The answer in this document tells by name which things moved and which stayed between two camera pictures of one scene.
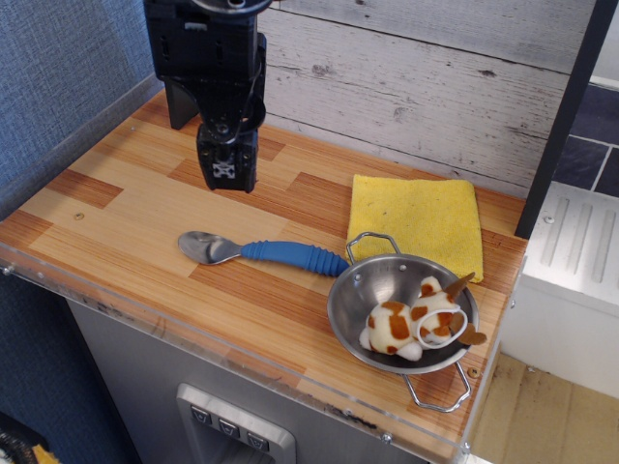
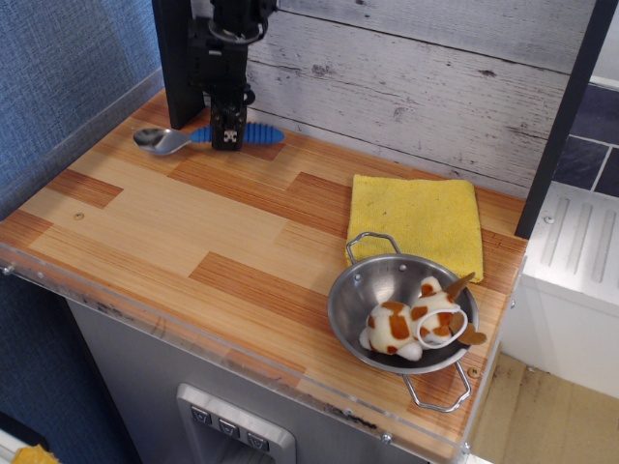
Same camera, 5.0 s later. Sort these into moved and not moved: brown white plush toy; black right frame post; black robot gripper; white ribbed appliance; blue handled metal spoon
Moved: blue handled metal spoon; black robot gripper
Not moved: white ribbed appliance; brown white plush toy; black right frame post
